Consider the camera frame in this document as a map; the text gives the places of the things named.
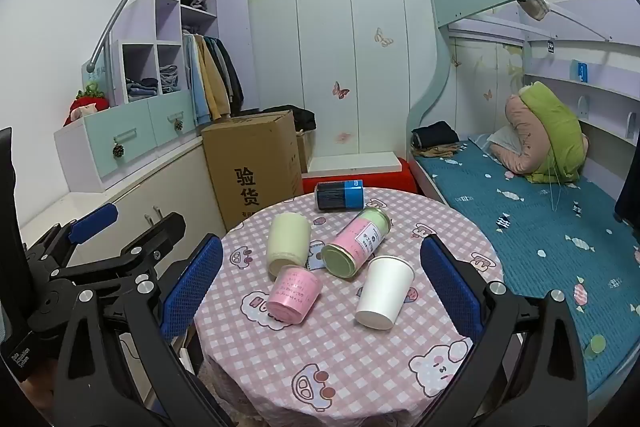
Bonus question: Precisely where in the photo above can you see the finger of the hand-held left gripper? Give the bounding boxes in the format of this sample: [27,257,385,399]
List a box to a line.
[22,203,119,279]
[27,212,187,333]

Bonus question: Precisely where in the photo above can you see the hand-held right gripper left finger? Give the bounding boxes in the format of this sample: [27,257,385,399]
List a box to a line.
[52,234,236,427]

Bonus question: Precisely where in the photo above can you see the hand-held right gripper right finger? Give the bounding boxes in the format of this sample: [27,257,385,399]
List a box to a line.
[419,234,591,427]

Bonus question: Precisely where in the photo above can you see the white paper cup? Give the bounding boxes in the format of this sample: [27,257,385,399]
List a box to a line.
[355,255,416,332]

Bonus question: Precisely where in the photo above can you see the pink cup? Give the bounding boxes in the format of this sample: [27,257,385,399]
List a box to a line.
[265,264,322,325]

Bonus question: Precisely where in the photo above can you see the cream cup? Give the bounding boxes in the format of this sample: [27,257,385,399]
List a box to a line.
[266,213,312,278]

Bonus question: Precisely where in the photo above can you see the cream low cabinet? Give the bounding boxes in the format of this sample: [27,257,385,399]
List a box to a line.
[20,134,227,270]

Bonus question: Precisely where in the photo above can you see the bed with teal sheet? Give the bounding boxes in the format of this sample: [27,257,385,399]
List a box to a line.
[412,134,640,398]

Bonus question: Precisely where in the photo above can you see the stair cabinet with cubbies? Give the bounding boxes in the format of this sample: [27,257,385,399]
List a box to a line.
[54,0,221,192]

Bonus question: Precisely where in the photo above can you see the pink and green can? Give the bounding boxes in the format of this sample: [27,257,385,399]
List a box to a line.
[320,206,392,279]

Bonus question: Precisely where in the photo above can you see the red plush toy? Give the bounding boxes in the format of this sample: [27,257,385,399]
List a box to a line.
[64,82,111,126]

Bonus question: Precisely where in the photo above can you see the red storage box white lid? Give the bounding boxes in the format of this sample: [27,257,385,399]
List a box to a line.
[301,157,417,195]

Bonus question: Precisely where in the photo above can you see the large cardboard box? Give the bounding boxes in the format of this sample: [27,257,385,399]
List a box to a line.
[201,109,305,232]

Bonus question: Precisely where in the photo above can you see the round table pink checked cloth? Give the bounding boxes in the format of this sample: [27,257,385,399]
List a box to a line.
[192,187,506,427]

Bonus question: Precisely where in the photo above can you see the tan folded cloth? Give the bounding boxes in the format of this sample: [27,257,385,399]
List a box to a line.
[412,143,468,158]

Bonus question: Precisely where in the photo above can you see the folded blue clothes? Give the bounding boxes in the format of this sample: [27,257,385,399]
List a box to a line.
[125,78,160,102]

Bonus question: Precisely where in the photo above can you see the blue and black can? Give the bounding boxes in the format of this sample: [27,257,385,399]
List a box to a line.
[315,179,366,212]

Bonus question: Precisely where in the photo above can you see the black folded clothes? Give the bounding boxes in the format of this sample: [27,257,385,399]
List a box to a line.
[411,121,460,150]

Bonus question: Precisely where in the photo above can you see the folded grey clothes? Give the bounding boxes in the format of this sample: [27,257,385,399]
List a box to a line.
[159,64,180,95]

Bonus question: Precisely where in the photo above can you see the white pillow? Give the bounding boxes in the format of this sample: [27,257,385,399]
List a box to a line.
[487,127,521,152]

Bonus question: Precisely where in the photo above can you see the light blue hanging shirt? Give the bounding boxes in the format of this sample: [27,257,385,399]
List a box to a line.
[182,34,211,125]

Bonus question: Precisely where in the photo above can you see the white board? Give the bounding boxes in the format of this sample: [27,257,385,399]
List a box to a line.
[307,152,398,175]

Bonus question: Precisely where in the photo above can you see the yellow hanging jacket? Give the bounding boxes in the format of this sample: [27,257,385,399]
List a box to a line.
[192,36,232,120]

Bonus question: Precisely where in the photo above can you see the pink quilt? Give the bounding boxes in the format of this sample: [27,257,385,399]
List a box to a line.
[490,94,556,178]

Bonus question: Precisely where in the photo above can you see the small cardboard box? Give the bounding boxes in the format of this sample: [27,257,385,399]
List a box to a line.
[296,129,316,175]

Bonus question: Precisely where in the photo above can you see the dark hanging jackets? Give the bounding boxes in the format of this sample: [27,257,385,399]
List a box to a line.
[205,37,245,115]

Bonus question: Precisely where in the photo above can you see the green quilt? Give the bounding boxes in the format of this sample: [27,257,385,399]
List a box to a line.
[520,82,590,184]

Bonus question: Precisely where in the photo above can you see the black clothes pile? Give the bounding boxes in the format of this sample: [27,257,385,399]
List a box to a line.
[260,104,317,132]

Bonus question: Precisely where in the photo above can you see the dark cloth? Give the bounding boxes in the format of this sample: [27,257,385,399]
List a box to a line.
[614,152,640,223]

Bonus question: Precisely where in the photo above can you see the white wardrobe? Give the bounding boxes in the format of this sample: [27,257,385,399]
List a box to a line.
[247,0,453,158]

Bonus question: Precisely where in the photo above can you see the beige hanging pouch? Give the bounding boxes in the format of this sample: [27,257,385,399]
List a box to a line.
[517,0,550,22]

